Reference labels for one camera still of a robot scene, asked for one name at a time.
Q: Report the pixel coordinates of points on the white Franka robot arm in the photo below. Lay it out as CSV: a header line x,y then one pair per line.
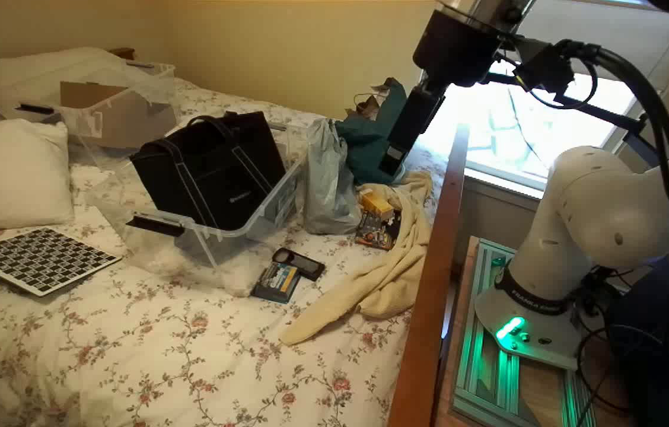
x,y
597,213

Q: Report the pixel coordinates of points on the small yellow box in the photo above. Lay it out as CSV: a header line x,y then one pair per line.
x,y
375,204

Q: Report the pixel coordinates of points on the white plastic bag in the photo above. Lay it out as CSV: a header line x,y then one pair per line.
x,y
28,78

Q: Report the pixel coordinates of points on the floral bed sheet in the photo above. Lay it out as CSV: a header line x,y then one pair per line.
x,y
152,357

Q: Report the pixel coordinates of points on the black fabric tote bag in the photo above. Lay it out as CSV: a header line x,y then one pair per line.
x,y
207,170

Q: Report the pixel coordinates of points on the brown cardboard box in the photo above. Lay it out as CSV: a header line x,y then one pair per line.
x,y
125,119

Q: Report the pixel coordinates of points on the black Gillette razor blade box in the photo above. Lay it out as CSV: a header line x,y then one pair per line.
x,y
273,283

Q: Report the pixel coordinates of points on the small black remote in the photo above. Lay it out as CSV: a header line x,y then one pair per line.
x,y
37,110

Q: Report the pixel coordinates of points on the cream knit blanket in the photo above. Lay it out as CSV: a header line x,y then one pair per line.
x,y
386,286

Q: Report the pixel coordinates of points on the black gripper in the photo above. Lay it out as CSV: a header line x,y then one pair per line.
x,y
457,49

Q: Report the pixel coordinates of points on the dark blue bag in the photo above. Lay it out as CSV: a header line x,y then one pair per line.
x,y
668,381

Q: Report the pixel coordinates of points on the brown wooden bed footboard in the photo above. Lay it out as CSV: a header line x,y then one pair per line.
x,y
431,317

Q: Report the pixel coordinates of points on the bright window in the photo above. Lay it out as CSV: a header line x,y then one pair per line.
x,y
508,126

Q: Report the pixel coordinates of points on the white pillow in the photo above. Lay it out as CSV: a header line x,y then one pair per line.
x,y
7,173

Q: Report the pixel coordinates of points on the green-lit robot stand platform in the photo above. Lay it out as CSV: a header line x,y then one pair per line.
x,y
481,381

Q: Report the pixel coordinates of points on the clear plastic storage bin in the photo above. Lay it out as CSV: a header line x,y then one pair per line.
x,y
218,241

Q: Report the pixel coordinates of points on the grey plastic shopping bag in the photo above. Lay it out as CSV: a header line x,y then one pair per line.
x,y
326,191

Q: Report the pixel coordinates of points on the black white calibration board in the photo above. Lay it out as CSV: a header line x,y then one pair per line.
x,y
39,260

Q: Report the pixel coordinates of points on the clear bin holding cardboard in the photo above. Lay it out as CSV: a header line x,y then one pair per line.
x,y
86,126

